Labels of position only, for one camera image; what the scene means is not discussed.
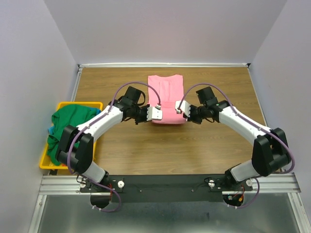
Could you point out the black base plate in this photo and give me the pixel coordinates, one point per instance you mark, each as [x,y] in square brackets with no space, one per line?
[165,188]

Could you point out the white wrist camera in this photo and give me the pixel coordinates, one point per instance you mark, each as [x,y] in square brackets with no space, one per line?
[154,113]
[182,107]

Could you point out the aluminium front rail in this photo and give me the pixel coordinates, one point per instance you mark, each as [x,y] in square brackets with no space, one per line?
[70,185]

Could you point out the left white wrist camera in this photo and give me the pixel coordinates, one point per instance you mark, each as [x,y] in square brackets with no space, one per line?
[154,113]

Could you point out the pink t shirt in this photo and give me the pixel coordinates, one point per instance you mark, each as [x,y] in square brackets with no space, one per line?
[170,90]

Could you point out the green t shirt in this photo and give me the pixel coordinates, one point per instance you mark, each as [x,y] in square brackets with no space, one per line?
[53,141]

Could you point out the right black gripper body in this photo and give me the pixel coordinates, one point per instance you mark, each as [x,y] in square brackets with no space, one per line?
[197,114]

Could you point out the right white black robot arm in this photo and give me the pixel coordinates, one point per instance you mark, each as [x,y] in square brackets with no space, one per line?
[270,148]

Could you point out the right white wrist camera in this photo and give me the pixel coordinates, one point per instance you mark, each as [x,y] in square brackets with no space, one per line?
[182,107]

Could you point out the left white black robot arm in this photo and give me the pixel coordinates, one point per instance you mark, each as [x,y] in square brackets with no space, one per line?
[75,147]

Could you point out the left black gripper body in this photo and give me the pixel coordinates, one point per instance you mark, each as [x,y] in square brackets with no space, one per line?
[140,114]

